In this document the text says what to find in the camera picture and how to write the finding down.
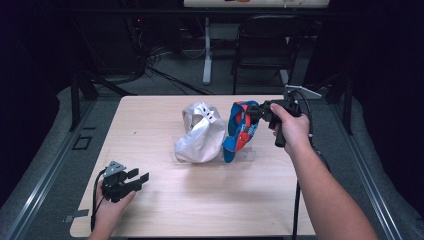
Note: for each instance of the grey tape strip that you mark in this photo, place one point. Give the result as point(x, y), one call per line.
point(76, 215)

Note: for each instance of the person's right hand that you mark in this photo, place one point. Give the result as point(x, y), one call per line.
point(296, 131)

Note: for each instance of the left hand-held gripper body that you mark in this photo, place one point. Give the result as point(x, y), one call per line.
point(115, 190)

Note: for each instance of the white desk leg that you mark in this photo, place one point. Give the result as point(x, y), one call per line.
point(207, 66)

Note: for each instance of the black folding chair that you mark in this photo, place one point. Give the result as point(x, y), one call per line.
point(266, 53)

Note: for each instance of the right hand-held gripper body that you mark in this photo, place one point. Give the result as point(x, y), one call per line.
point(291, 105)

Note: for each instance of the white cap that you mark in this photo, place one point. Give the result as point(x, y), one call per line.
point(200, 140)

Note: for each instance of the person's left hand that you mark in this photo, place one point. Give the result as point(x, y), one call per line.
point(108, 215)

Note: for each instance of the black metal stand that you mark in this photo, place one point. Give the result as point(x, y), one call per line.
point(347, 113)
point(75, 100)

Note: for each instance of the black tape square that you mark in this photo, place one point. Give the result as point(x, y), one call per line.
point(74, 146)

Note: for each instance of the blue and orange cap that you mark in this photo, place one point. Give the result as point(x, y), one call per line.
point(240, 136)

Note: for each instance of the aluminium floor rail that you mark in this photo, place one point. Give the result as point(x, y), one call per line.
point(43, 180)
point(366, 183)

